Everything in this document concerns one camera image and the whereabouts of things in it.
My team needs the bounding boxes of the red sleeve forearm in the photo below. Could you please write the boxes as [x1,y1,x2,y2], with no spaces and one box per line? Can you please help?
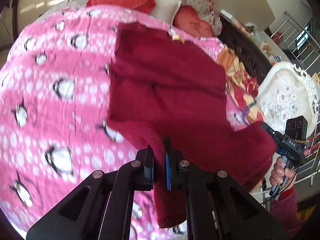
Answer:
[271,187,305,238]

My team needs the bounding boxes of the person's right hand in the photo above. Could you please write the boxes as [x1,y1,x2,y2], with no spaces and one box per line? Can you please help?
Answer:
[269,157,296,191]

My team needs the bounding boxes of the grey camera box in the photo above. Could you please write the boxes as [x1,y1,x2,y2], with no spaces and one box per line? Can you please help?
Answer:
[285,115,308,140]

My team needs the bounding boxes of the dark headboard shelf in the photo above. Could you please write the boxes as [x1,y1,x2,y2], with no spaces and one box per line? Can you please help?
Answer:
[218,16,272,85]

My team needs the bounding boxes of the black camera cable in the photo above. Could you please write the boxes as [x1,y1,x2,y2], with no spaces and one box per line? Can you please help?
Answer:
[262,164,301,205]

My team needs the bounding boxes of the orange red cartoon blanket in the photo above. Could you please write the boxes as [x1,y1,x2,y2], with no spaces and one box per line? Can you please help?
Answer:
[217,46,265,124]

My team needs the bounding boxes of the white ornate headboard chair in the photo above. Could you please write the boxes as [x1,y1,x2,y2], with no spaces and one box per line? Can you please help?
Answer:
[256,61,319,137]

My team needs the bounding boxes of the beige square pillow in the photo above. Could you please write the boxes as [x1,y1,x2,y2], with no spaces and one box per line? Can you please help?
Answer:
[150,0,182,25]

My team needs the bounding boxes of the dark red garment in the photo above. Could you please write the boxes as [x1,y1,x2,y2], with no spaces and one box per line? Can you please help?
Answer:
[107,22,275,228]

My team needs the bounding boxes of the right red heart cushion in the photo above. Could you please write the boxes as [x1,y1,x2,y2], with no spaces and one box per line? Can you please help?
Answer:
[173,5,214,38]

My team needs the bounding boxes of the metal stair railing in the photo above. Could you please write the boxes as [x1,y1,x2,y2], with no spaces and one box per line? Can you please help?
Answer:
[271,11,319,75]

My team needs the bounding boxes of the pink penguin blanket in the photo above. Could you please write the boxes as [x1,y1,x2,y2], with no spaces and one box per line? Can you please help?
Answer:
[1,5,224,237]

